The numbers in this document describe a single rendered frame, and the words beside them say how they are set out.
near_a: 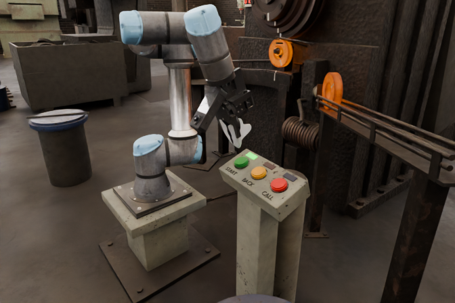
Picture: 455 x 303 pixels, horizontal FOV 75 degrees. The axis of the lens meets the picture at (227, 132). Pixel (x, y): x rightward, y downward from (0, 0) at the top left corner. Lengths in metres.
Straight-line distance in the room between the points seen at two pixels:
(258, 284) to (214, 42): 0.67
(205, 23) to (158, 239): 0.91
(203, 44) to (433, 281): 1.30
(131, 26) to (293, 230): 0.74
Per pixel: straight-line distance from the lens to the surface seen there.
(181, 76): 1.13
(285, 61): 1.65
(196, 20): 0.65
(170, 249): 1.36
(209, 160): 2.20
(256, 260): 0.89
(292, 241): 1.03
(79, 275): 1.48
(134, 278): 1.36
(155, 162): 1.17
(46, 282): 1.51
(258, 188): 0.76
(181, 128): 1.16
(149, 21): 0.74
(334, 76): 1.25
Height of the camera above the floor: 0.98
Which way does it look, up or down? 21 degrees down
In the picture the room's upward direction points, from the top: straight up
